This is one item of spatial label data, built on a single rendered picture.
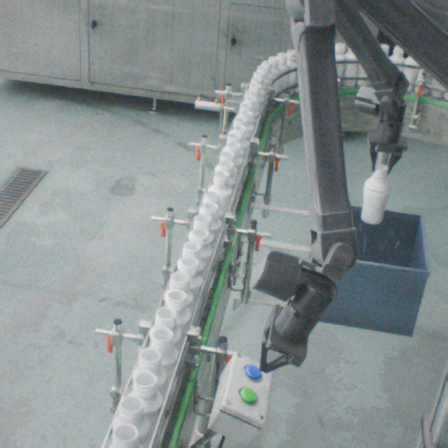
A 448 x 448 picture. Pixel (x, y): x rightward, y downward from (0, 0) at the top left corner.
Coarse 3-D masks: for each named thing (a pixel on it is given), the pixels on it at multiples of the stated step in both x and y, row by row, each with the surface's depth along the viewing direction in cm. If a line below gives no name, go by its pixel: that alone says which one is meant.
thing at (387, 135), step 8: (384, 128) 192; (392, 128) 191; (400, 128) 192; (368, 136) 196; (376, 136) 196; (384, 136) 193; (392, 136) 192; (400, 136) 198; (368, 144) 194; (376, 144) 194; (384, 144) 193; (392, 144) 193; (400, 144) 193
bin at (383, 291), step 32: (384, 224) 225; (416, 224) 224; (384, 256) 231; (416, 256) 218; (352, 288) 202; (384, 288) 201; (416, 288) 199; (320, 320) 209; (352, 320) 208; (384, 320) 206; (416, 320) 204
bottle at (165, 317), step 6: (156, 312) 138; (162, 312) 139; (168, 312) 140; (174, 312) 138; (156, 318) 137; (162, 318) 137; (168, 318) 140; (174, 318) 138; (156, 324) 138; (162, 324) 137; (168, 324) 137; (174, 324) 138; (150, 330) 140; (174, 330) 139; (180, 330) 141; (150, 336) 139; (174, 336) 139; (180, 336) 140; (150, 342) 140; (174, 342) 138; (180, 342) 141; (180, 348) 142
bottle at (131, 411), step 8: (128, 400) 119; (136, 400) 119; (120, 408) 118; (128, 408) 120; (136, 408) 120; (120, 416) 118; (128, 416) 116; (136, 416) 117; (144, 416) 121; (136, 424) 118; (144, 424) 119; (144, 432) 118; (144, 440) 119
